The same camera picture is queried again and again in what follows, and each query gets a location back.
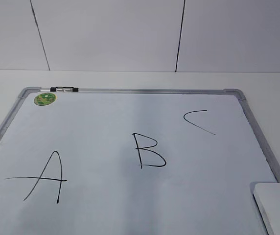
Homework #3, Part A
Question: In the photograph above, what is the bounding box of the white board eraser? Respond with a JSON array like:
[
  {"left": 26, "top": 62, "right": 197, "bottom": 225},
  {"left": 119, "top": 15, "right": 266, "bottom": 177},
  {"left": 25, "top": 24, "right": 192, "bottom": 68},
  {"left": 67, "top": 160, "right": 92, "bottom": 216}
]
[{"left": 250, "top": 182, "right": 280, "bottom": 235}]

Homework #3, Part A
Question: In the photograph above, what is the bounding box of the black silver hanging clip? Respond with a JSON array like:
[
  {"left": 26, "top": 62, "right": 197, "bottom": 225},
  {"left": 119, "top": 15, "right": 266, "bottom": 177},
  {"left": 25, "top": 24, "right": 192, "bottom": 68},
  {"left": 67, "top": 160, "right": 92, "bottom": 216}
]
[{"left": 49, "top": 86, "right": 79, "bottom": 93}]

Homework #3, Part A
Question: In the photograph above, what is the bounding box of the round green magnet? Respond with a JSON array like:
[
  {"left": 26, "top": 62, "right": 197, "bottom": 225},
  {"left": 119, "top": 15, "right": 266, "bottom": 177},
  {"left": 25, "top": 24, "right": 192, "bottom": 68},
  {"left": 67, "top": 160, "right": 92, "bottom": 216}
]
[{"left": 34, "top": 93, "right": 56, "bottom": 106}]

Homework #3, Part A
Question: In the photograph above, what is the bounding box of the white board with grey frame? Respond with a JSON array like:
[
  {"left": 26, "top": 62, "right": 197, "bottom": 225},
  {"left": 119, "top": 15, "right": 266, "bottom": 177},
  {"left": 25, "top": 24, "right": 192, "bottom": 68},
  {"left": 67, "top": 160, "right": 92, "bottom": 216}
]
[{"left": 0, "top": 87, "right": 280, "bottom": 235}]

